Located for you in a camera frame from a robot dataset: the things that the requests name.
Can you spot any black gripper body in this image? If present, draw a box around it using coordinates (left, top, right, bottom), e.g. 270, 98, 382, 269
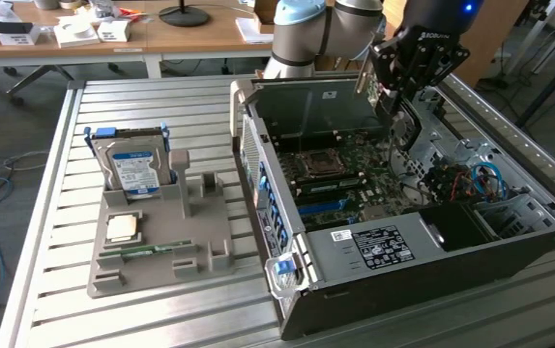
397, 0, 482, 50

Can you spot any black low-profile graphics card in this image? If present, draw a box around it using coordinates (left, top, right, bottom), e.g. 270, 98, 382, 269
353, 59, 424, 152

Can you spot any black metal table leg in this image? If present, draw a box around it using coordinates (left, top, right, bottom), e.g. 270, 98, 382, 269
516, 10, 555, 128

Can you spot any green motherboard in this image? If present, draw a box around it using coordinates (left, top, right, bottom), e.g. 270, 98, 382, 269
272, 132, 426, 233

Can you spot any brown cardboard box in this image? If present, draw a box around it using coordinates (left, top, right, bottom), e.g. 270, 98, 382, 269
252, 0, 278, 25

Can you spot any white paper stack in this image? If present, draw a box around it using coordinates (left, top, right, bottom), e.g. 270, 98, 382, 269
234, 17, 274, 45

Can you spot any metal CPU socket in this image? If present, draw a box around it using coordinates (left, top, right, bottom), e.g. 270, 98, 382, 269
293, 149, 345, 179

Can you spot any green RAM stick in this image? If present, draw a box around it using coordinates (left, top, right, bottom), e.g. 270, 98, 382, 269
98, 239, 194, 259
300, 175, 364, 195

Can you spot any blue long expansion slot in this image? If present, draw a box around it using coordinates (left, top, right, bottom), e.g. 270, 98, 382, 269
297, 198, 349, 215

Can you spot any black round lamp base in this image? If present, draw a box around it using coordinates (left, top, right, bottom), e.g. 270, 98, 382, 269
157, 0, 210, 28

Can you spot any silver disk bay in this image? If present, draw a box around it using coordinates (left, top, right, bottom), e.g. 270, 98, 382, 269
472, 191, 555, 241

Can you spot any grey power supply unit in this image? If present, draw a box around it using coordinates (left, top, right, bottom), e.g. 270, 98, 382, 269
304, 212, 450, 283

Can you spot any small white labelled box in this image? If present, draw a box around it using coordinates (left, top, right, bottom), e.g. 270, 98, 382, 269
96, 20, 132, 44

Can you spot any hard disk in blue caddy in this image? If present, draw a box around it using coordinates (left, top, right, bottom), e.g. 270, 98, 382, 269
82, 122, 177, 201

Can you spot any blue case latch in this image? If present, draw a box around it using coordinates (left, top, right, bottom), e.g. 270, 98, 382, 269
273, 258, 300, 280

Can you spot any open black PC case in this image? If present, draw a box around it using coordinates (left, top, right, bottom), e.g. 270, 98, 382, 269
228, 67, 555, 341

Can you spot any white tape roll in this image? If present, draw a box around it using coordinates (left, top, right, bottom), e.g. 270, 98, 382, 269
66, 21, 96, 39

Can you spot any grey plastic parts rack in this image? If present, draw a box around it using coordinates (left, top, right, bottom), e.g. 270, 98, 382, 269
86, 149, 236, 300

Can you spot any flat white cardboard box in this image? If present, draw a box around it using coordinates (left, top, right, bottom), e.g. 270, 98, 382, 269
53, 14, 101, 49

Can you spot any silver CPU chip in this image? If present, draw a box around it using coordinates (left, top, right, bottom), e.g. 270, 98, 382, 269
105, 213, 138, 243

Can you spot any white box black top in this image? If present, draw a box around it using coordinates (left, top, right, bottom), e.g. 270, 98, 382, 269
0, 21, 41, 47

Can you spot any black wheeled chair base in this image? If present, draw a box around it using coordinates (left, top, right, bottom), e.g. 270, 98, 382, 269
3, 64, 132, 107

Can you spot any black camera cable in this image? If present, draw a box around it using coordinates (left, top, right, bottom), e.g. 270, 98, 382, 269
321, 5, 332, 55

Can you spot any blue data wire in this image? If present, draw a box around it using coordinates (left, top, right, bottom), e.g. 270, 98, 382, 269
469, 162, 510, 203

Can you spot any black red power wire bundle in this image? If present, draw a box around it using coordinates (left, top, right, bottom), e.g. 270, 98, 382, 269
420, 163, 474, 204

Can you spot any grey floor cable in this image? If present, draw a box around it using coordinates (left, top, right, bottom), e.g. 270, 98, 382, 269
0, 150, 50, 172

